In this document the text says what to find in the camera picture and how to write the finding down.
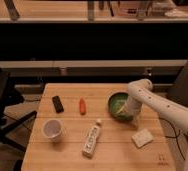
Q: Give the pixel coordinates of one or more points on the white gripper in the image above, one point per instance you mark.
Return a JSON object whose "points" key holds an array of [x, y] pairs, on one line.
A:
{"points": [[133, 107]]}

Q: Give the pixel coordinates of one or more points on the green ceramic bowl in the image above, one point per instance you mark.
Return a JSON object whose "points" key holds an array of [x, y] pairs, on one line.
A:
{"points": [[115, 104]]}

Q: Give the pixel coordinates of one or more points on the white plastic bottle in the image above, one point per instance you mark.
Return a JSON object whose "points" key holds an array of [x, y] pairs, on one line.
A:
{"points": [[91, 139]]}

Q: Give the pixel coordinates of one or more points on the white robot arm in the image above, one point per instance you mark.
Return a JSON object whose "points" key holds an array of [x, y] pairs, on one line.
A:
{"points": [[140, 92]]}

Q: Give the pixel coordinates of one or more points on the white sponge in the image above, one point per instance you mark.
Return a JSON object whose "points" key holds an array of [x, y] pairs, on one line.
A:
{"points": [[142, 138]]}

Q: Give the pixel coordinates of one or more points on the long wooden bench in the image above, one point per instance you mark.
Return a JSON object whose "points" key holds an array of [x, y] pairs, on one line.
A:
{"points": [[93, 67]]}

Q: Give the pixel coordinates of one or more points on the orange carrot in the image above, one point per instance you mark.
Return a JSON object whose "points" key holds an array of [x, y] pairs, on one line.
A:
{"points": [[82, 107]]}

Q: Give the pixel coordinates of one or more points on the black rectangular bar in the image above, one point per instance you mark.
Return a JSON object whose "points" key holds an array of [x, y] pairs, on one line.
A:
{"points": [[57, 104]]}

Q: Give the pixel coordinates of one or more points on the white paper cup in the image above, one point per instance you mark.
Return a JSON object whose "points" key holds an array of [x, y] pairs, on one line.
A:
{"points": [[52, 130]]}

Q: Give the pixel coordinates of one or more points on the black office chair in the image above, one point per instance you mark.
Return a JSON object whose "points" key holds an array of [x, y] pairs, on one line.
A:
{"points": [[2, 110]]}

